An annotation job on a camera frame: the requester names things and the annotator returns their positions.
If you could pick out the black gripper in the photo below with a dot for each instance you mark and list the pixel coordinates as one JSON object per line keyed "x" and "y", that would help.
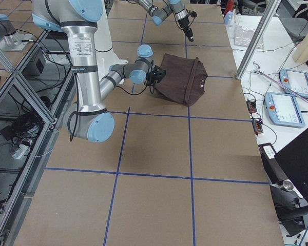
{"x": 158, "y": 73}
{"x": 184, "y": 24}

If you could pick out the brown t-shirt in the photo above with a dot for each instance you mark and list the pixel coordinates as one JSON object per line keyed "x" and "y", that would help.
{"x": 184, "y": 80}

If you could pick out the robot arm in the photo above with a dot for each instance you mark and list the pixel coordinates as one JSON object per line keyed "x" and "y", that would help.
{"x": 88, "y": 118}
{"x": 175, "y": 8}

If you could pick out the third robot base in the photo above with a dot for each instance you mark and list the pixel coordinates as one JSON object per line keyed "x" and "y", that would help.
{"x": 10, "y": 38}

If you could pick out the red cylinder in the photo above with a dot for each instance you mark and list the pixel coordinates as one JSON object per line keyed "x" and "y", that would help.
{"x": 229, "y": 6}

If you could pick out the clear plastic bag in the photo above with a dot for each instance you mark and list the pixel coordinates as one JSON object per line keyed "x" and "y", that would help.
{"x": 243, "y": 35}

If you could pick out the near teach pendant tablet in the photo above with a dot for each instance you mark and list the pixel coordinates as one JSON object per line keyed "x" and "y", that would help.
{"x": 283, "y": 110}

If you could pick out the teach pendant tablet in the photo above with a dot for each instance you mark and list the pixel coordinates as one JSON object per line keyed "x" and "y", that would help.
{"x": 283, "y": 110}
{"x": 296, "y": 81}

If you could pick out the far teach pendant tablet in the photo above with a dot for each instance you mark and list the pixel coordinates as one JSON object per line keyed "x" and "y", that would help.
{"x": 296, "y": 81}

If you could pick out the black monitor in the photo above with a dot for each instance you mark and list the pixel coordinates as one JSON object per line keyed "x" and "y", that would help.
{"x": 293, "y": 160}

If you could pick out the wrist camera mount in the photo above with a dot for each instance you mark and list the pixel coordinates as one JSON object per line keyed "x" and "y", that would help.
{"x": 192, "y": 14}

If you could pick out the aluminium profile post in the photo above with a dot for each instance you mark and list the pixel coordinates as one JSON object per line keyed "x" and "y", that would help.
{"x": 271, "y": 8}

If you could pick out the aluminium frame rack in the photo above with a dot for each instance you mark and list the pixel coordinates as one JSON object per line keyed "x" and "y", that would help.
{"x": 35, "y": 91}

